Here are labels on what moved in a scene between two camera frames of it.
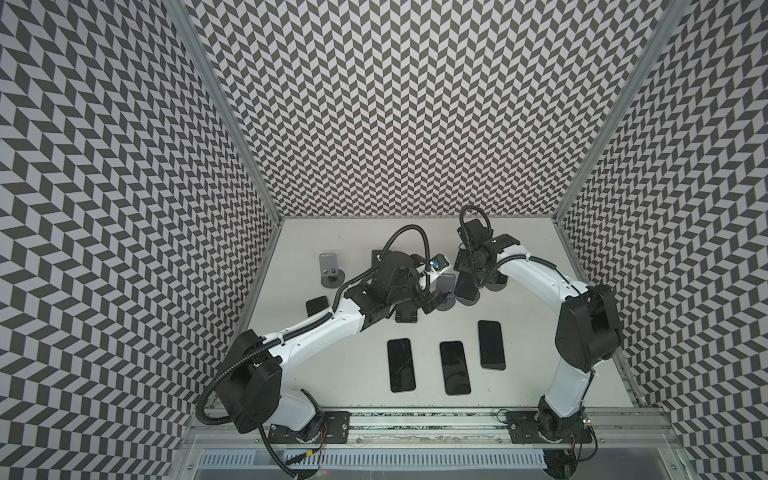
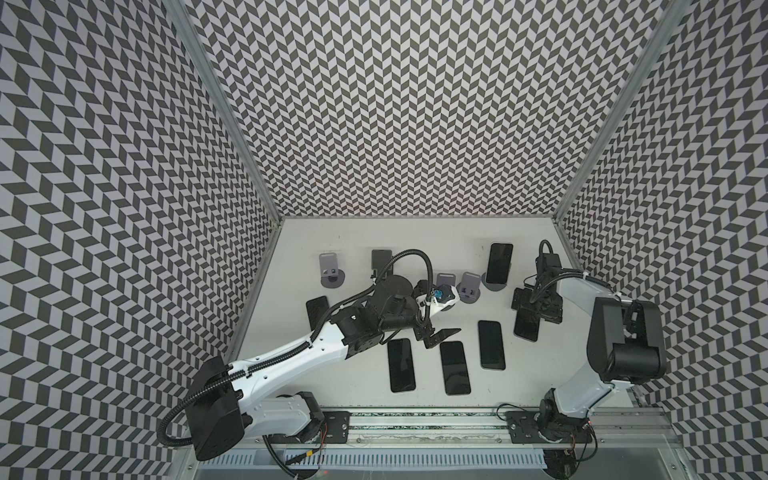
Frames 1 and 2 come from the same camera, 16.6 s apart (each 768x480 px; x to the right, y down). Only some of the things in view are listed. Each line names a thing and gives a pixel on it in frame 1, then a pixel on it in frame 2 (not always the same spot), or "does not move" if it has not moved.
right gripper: [470, 264] → [537, 305]
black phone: [465, 285] → [527, 324]
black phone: [491, 345] does not move
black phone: [316, 305] does not move
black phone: [401, 367] does not move
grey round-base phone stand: [330, 275] does not move
